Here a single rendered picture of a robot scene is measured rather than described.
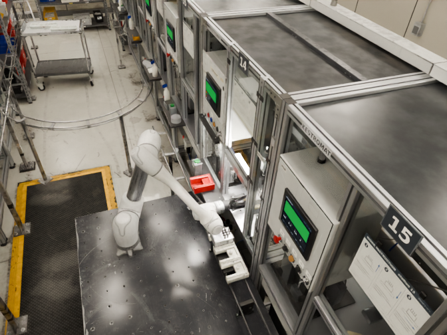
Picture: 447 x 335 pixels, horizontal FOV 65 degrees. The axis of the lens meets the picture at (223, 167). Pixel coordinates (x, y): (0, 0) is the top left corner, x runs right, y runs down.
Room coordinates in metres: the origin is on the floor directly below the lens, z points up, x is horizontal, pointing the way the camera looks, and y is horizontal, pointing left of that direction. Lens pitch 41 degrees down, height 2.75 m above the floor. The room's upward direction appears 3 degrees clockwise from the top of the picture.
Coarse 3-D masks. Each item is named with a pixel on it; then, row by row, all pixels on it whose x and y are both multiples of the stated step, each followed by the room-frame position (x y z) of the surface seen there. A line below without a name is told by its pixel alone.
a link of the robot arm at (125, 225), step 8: (120, 216) 1.54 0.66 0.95; (128, 216) 1.54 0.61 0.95; (136, 216) 1.61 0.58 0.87; (112, 224) 1.50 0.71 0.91; (120, 224) 1.48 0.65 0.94; (128, 224) 1.49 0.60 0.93; (136, 224) 1.55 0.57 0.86; (120, 232) 1.46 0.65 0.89; (128, 232) 1.46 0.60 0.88; (136, 232) 1.51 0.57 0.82; (120, 240) 1.44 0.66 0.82; (128, 240) 1.45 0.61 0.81; (136, 240) 1.50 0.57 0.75
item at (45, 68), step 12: (36, 24) 5.12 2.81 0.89; (48, 24) 5.14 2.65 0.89; (60, 24) 5.22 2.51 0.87; (72, 24) 5.25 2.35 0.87; (84, 36) 5.43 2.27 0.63; (48, 60) 5.27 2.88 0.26; (60, 60) 5.30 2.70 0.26; (72, 60) 5.33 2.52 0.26; (84, 60) 5.35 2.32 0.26; (36, 72) 4.85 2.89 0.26; (48, 72) 4.87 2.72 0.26; (60, 72) 4.89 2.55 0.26; (72, 72) 4.91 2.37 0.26; (84, 72) 4.96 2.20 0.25; (36, 84) 4.75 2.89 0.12
